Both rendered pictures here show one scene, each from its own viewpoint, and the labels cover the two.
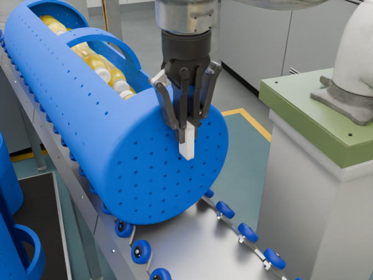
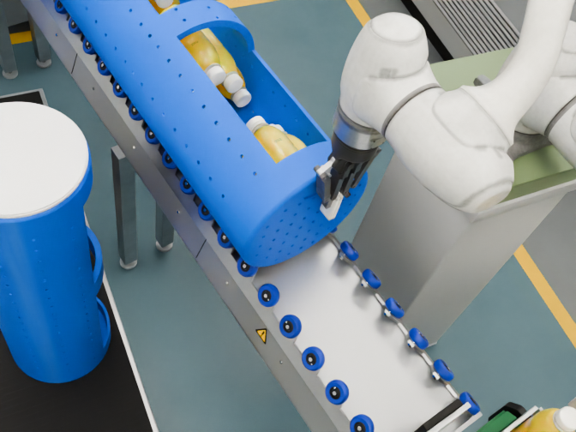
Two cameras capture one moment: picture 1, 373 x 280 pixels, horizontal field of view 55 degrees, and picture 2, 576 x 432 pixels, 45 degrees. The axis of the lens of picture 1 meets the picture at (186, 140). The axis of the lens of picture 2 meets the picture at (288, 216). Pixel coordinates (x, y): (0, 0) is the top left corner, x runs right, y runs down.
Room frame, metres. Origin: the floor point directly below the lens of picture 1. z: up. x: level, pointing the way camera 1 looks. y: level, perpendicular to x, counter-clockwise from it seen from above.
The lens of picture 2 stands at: (-0.16, 0.27, 2.16)
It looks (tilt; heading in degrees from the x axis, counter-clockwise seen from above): 56 degrees down; 344
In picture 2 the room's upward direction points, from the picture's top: 17 degrees clockwise
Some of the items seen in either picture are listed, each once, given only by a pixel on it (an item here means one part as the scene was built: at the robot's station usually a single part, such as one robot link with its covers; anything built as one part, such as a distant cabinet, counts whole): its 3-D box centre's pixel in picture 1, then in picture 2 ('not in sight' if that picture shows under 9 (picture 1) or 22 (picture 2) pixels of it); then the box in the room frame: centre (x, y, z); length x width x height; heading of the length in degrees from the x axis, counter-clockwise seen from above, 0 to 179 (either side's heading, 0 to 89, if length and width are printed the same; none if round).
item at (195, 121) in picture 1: (192, 93); (348, 171); (0.54, -0.01, 1.25); 0.04 x 0.01 x 0.11; 33
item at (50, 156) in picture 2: not in sight; (14, 157); (0.68, 0.59, 1.03); 0.28 x 0.28 x 0.01
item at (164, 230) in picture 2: not in sight; (165, 195); (1.11, 0.31, 0.31); 0.06 x 0.06 x 0.63; 33
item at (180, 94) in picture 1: (180, 98); (336, 176); (0.53, 0.01, 1.25); 0.04 x 0.01 x 0.11; 33
